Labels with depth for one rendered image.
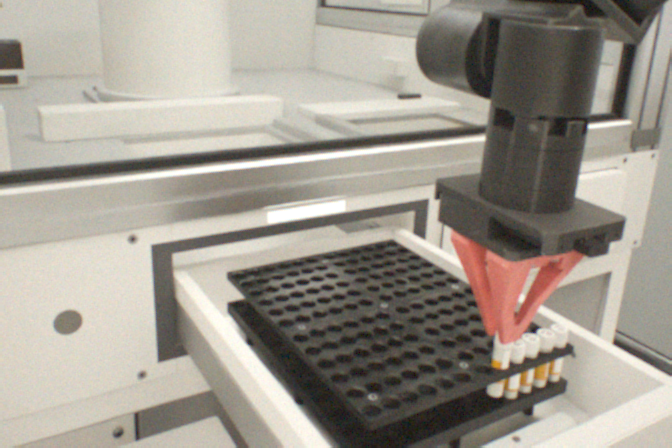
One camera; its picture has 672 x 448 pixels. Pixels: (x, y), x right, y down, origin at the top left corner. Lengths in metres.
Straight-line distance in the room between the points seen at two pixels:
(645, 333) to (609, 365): 1.87
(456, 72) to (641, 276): 1.96
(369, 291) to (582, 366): 0.17
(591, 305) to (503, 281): 0.61
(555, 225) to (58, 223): 0.35
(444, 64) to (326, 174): 0.21
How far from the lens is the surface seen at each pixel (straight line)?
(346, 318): 0.48
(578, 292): 0.95
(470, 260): 0.40
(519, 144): 0.36
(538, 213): 0.38
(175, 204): 0.53
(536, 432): 0.49
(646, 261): 2.30
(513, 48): 0.36
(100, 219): 0.52
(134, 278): 0.55
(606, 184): 0.86
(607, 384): 0.52
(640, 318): 2.37
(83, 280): 0.54
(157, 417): 0.64
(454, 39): 0.41
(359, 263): 0.57
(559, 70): 0.36
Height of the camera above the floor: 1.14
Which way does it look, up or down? 18 degrees down
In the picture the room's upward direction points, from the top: 2 degrees clockwise
